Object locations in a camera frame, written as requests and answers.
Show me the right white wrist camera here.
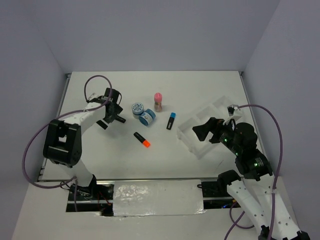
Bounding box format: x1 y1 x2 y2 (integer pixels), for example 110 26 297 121
223 104 243 125

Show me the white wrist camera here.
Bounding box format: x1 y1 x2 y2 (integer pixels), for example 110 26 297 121
223 104 243 125
86 93 104 104

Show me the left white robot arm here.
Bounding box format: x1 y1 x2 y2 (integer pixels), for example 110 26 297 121
43 88 126 200

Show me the blue cap highlighter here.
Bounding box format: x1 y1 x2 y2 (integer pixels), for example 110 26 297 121
166 112 176 130

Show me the orange cap highlighter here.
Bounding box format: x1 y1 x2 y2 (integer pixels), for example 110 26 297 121
133 132 151 148

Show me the pink lid small bottle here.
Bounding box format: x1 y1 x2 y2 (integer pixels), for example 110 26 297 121
154 92 163 112

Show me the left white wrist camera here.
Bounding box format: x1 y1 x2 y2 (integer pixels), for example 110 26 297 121
86 93 104 104

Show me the blue tape roll tub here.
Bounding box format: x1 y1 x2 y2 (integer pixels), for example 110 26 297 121
131 102 144 119
138 108 156 127

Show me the translucent white compartment tray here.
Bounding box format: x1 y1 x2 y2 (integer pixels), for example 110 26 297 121
176 95 236 160

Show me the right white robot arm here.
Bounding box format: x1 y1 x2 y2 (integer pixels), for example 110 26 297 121
192 117 310 240

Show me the tilted blue tape roll tub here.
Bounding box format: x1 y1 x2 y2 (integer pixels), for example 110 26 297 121
138 108 156 127

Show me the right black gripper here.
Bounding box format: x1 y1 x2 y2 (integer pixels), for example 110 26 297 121
191 115 241 154

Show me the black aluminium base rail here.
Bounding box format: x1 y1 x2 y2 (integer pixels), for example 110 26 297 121
65 179 234 217

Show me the white foil front panel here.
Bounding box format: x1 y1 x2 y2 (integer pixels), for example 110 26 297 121
112 179 205 217

